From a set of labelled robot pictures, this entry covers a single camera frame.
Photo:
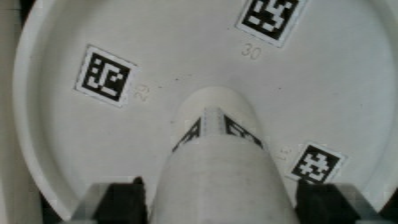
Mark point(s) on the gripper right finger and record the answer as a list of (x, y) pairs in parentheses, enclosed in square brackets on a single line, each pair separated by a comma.
[(330, 204)]

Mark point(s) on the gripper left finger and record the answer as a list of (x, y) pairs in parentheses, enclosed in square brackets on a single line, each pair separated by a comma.
[(112, 204)]

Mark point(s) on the white round table top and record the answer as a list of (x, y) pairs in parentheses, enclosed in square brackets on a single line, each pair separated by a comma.
[(128, 63)]

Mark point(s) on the white cylindrical table leg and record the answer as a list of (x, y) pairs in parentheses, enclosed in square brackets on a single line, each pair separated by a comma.
[(220, 186)]

